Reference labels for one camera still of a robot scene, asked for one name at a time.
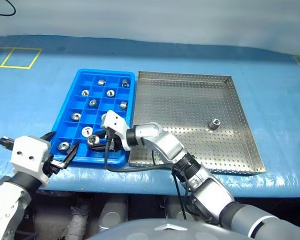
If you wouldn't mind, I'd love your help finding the grey wrapped pipe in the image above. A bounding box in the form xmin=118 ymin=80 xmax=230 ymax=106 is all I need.
xmin=64 ymin=199 xmax=91 ymax=240

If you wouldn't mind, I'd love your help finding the blue plastic table cover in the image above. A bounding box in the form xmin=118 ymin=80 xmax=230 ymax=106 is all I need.
xmin=0 ymin=34 xmax=300 ymax=198

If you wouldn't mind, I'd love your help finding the grey robot torso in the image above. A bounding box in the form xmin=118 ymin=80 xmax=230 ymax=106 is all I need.
xmin=87 ymin=217 xmax=253 ymax=240

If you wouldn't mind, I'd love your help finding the blue compartment tray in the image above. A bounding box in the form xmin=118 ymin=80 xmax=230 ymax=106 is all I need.
xmin=49 ymin=68 xmax=136 ymax=169

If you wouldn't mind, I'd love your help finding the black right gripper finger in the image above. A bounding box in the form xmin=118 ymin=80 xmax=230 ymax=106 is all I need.
xmin=87 ymin=145 xmax=111 ymax=152
xmin=95 ymin=129 xmax=107 ymax=141

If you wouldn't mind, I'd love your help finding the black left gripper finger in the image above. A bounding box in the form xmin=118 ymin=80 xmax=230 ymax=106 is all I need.
xmin=51 ymin=140 xmax=80 ymax=169
xmin=39 ymin=130 xmax=57 ymax=143

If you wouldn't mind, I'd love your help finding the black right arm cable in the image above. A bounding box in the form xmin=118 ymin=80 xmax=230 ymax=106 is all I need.
xmin=104 ymin=128 xmax=191 ymax=221

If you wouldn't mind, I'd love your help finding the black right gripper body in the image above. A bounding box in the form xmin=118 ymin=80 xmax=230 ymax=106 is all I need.
xmin=103 ymin=127 xmax=126 ymax=152

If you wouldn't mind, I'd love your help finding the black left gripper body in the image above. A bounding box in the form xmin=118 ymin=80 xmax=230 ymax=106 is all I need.
xmin=42 ymin=152 xmax=60 ymax=179

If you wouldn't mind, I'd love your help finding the black background cable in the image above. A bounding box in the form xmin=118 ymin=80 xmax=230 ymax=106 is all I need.
xmin=0 ymin=0 xmax=17 ymax=17

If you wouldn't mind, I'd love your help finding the perforated metal tray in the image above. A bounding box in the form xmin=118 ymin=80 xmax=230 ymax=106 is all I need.
xmin=128 ymin=70 xmax=266 ymax=177

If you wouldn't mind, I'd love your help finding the grey rounded cylinder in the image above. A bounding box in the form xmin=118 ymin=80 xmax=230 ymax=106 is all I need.
xmin=164 ymin=196 xmax=191 ymax=221
xmin=97 ymin=194 xmax=130 ymax=230

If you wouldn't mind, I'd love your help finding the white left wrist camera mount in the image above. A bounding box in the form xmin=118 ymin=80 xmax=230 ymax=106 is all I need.
xmin=9 ymin=135 xmax=52 ymax=188

